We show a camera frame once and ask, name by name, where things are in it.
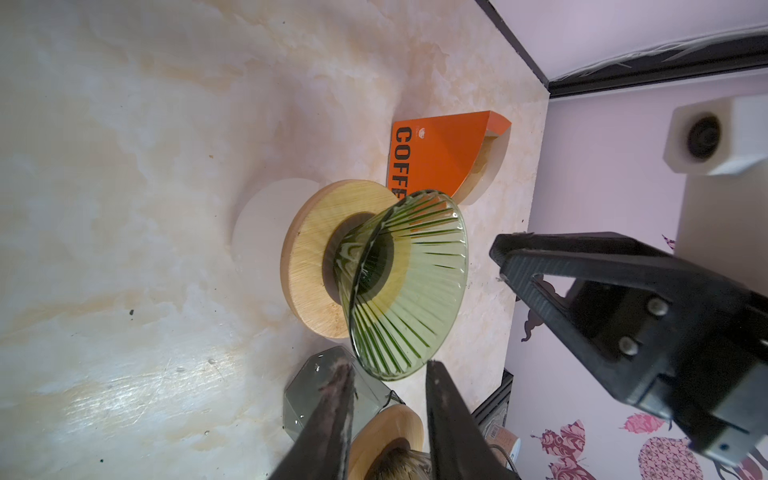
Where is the green glass dripper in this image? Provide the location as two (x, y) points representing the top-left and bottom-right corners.
(334, 190), (469, 381)

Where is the clear ribbed glass dripper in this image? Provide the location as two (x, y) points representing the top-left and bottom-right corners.
(366, 447), (432, 480)

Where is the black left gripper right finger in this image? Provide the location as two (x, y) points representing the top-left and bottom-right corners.
(425, 360), (520, 479)

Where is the small wooden ring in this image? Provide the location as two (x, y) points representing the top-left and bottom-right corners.
(279, 178), (402, 341)

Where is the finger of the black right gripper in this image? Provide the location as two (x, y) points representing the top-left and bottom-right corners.
(490, 232), (750, 408)

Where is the smoked glass carafe wooden handle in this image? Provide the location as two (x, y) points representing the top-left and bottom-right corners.
(283, 345), (404, 441)

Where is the wooden dripper collar ring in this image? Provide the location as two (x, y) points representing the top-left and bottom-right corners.
(347, 403), (426, 480)

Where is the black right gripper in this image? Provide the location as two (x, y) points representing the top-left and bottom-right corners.
(647, 293), (767, 466)

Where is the orange coffee filter box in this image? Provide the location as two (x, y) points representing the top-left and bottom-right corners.
(386, 110), (512, 205)

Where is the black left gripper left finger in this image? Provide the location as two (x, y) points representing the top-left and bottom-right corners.
(269, 360), (356, 480)

